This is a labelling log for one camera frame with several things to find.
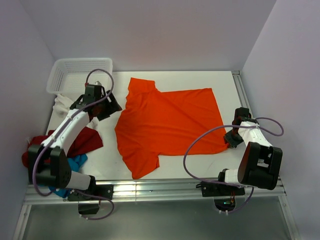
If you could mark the dark red t shirt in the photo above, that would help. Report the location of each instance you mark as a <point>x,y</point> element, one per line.
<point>88,140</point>

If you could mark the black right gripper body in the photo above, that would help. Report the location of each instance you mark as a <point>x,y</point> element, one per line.
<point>233,138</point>

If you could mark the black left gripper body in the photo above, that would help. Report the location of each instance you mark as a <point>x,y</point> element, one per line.
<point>106,108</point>

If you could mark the blue t shirt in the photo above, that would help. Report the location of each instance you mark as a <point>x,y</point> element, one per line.
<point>75,164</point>

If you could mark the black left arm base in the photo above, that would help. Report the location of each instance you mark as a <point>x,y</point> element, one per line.
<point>90,201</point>

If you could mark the white plastic mesh basket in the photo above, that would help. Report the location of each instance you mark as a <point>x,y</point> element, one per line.
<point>68,75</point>

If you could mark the orange t shirt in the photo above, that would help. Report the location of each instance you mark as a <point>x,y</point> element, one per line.
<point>156,123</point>

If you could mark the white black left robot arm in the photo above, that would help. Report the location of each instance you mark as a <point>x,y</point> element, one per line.
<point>48,162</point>

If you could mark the white t shirt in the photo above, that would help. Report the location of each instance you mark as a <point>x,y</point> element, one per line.
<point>61,106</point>

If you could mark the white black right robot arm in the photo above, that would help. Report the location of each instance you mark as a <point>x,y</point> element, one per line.
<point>261,161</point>

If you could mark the aluminium front rail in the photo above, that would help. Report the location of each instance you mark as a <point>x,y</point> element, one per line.
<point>147,191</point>

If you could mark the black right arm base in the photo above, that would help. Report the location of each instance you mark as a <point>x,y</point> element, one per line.
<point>229,193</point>

